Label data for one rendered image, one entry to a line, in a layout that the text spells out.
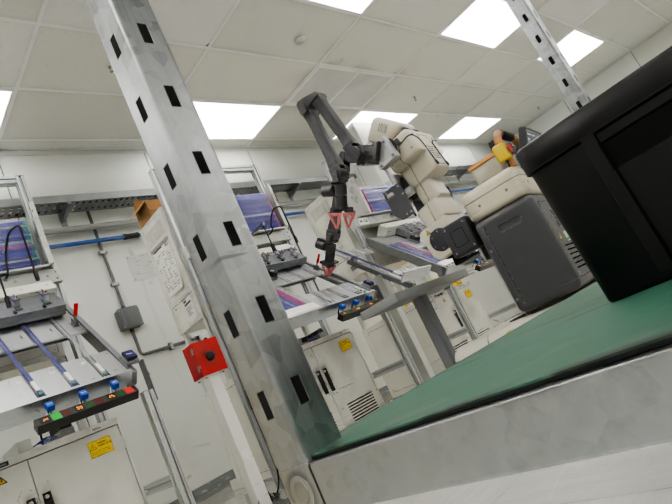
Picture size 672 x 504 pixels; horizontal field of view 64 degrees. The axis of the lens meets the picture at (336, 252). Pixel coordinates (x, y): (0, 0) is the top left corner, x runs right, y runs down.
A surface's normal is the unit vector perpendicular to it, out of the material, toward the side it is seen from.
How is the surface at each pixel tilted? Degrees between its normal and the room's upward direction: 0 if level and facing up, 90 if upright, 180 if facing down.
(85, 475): 90
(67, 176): 90
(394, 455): 90
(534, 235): 90
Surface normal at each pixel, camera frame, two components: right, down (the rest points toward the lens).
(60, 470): 0.61, -0.44
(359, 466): -0.68, 0.15
